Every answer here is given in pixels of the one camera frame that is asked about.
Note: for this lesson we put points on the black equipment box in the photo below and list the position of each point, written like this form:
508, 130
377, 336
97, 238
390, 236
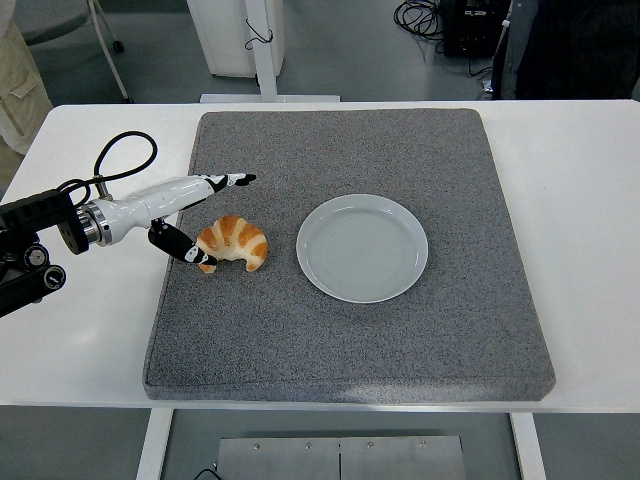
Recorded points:
475, 30

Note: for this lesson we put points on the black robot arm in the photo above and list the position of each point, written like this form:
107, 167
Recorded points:
30, 210

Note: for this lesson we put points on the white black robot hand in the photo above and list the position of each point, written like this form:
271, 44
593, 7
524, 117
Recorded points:
160, 200

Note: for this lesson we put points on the grey speckled mat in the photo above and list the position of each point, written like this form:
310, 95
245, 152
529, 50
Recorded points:
325, 350

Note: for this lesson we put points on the pale grey round plate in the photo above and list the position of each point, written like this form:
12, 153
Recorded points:
362, 250

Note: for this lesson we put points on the grey chair with casters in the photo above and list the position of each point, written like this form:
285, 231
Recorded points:
55, 17

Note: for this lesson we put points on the golden croissant bread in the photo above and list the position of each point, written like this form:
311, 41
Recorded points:
240, 240

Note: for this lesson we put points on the person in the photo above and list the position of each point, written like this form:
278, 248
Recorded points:
575, 50
20, 90

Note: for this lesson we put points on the grey metal plate with screws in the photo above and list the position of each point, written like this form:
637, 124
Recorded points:
300, 460

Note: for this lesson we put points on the white table column with foot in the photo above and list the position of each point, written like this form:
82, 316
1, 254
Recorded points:
265, 60

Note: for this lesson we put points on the white table leg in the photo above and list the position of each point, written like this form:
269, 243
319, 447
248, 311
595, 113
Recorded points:
152, 445
529, 450

